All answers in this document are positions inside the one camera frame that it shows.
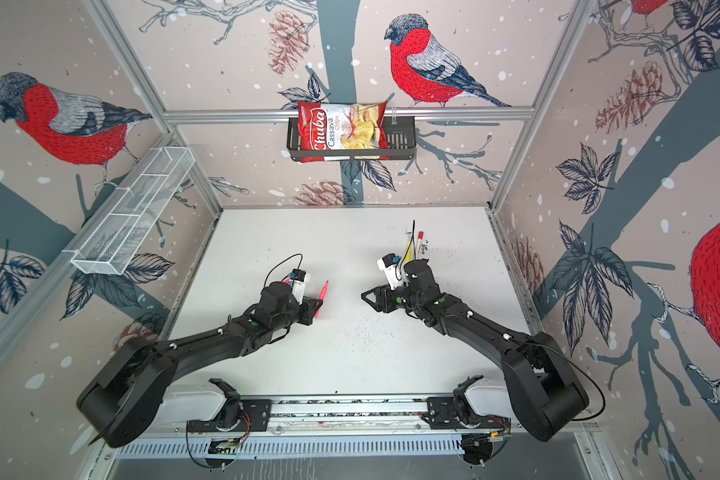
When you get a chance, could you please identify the white perforated cable duct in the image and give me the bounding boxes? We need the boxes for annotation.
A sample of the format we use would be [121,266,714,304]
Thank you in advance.
[117,434,464,460]

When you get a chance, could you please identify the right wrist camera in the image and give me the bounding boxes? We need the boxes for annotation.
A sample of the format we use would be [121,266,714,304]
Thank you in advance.
[377,253,403,290]

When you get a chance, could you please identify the red cassava chips bag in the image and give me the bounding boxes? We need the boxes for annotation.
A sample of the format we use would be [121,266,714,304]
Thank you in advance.
[292,102,388,163]

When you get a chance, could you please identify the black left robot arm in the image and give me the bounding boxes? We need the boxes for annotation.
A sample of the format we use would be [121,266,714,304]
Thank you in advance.
[76,282,323,448]

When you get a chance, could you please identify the pink highlighter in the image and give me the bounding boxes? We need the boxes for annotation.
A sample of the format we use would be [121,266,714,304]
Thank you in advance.
[313,281,330,320]

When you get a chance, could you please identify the yellow highlighter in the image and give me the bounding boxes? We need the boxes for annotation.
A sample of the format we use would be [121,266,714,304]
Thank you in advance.
[403,231,415,263]

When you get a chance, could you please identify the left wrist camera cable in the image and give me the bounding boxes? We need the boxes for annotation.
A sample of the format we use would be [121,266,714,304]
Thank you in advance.
[262,253,305,286]

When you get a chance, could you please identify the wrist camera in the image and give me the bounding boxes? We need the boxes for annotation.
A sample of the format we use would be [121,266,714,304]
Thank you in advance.
[289,268,310,304]
[377,253,403,290]

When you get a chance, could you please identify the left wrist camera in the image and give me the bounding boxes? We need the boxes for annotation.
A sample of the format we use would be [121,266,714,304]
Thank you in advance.
[289,268,310,304]

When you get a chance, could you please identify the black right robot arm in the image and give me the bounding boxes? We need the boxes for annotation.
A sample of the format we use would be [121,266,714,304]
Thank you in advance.
[361,259,589,441]

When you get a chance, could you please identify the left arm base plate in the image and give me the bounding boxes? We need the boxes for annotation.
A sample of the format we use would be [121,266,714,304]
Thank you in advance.
[187,398,273,434]

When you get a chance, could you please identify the white red whiteboard marker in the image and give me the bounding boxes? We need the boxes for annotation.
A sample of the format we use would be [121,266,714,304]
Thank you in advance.
[416,231,425,255]

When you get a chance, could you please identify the black wall basket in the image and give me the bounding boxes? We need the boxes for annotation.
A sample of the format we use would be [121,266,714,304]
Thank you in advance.
[286,116,417,163]

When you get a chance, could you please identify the white wire mesh shelf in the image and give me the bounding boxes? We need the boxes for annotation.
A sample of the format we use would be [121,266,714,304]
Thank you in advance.
[71,146,195,275]

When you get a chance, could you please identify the aluminium mounting rail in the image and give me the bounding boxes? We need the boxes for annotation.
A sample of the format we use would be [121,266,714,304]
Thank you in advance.
[95,392,601,439]

